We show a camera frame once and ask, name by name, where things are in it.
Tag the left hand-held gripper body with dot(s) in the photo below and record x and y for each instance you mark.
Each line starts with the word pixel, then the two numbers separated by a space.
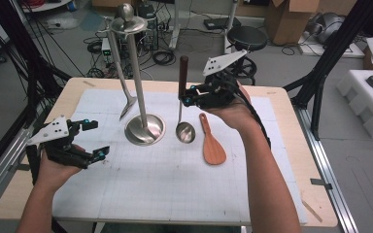
pixel 53 131

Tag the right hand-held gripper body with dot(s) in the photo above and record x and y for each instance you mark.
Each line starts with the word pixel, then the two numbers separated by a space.
pixel 217 92

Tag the steel utensil rack stand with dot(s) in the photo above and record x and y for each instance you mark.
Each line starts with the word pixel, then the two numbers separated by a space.
pixel 145 129

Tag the wooden rice paddle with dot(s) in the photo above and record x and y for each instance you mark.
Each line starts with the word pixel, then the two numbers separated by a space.
pixel 212 149

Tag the person's right hand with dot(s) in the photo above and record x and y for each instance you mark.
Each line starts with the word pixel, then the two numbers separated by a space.
pixel 236 113

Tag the person's left hand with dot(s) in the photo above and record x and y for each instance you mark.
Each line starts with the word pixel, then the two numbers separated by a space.
pixel 55 174

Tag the grey tape strip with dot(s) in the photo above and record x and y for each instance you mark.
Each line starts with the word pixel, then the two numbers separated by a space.
pixel 321 183
pixel 21 167

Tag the white table leg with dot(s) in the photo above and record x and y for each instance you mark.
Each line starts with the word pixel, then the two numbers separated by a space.
pixel 230 19
pixel 174 29

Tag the black round stool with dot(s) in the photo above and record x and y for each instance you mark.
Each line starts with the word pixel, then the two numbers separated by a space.
pixel 249 37

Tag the black computer tower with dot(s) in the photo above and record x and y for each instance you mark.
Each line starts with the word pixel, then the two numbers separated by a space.
pixel 149 32

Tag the flat black box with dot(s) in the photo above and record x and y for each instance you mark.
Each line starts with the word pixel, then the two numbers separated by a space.
pixel 220 23

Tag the small box with green light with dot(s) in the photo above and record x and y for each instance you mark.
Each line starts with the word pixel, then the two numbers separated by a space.
pixel 106 48

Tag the white grid mat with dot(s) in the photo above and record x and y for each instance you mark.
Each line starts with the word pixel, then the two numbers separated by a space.
pixel 175 200

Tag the large cardboard box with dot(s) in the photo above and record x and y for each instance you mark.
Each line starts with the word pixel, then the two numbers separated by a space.
pixel 291 22

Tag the grey rounded device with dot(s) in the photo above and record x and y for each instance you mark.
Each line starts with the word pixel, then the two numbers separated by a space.
pixel 328 27

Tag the white foam block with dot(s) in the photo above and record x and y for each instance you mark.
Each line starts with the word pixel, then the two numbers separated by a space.
pixel 366 106

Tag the aluminium rail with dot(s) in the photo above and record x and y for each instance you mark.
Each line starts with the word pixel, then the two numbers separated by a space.
pixel 333 181
pixel 3 165

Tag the black metal frame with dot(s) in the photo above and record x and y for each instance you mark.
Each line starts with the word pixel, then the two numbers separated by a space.
pixel 29 64
pixel 330 48

